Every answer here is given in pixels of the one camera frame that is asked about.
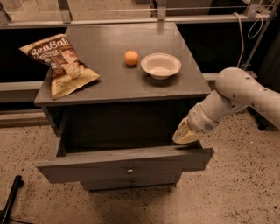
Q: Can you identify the grey drawer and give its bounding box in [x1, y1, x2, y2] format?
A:
[81, 173, 181, 191]
[35, 110, 215, 185]

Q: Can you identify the grey bottom drawer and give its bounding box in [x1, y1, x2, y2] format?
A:
[81, 173, 181, 191]

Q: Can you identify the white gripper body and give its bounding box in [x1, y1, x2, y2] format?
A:
[187, 103, 219, 133]

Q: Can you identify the black pole on floor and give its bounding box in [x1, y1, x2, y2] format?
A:
[0, 175, 24, 224]

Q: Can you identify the grey wooden drawer cabinet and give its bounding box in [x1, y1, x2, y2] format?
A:
[33, 22, 212, 192]

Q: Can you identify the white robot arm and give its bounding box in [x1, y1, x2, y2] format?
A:
[172, 67, 280, 144]

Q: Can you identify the metal railing frame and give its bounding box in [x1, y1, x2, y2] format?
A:
[0, 0, 279, 29]

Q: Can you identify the white paper bowl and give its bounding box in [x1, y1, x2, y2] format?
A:
[141, 53, 181, 80]

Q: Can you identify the white hanging cable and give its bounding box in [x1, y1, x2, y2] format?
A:
[232, 11, 264, 69]

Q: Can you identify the orange fruit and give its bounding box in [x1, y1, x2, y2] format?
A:
[124, 51, 139, 66]

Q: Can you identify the sea salt chips bag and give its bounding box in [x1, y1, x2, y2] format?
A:
[19, 34, 100, 99]

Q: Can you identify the grey top drawer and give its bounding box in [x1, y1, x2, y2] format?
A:
[35, 110, 215, 185]

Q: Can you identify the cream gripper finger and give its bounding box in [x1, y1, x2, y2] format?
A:
[172, 129, 200, 145]
[174, 118, 189, 137]

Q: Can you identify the metal tripod stand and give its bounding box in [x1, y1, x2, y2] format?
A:
[241, 0, 280, 70]

